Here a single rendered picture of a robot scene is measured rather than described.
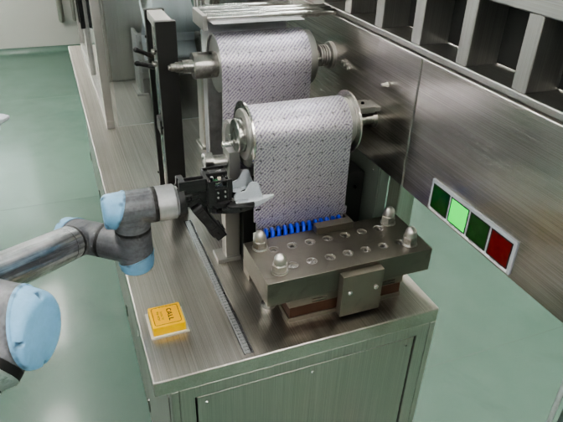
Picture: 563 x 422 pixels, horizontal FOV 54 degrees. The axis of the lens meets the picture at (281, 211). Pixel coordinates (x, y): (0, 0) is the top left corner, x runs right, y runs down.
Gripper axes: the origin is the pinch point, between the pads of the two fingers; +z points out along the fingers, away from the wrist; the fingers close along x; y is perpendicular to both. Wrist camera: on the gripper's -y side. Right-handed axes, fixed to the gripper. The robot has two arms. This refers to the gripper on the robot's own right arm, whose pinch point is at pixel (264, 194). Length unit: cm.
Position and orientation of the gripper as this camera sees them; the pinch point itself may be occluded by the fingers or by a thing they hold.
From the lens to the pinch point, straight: 126.9
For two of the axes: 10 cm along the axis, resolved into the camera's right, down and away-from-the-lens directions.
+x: -3.7, -4.9, 7.9
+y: 0.3, -8.5, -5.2
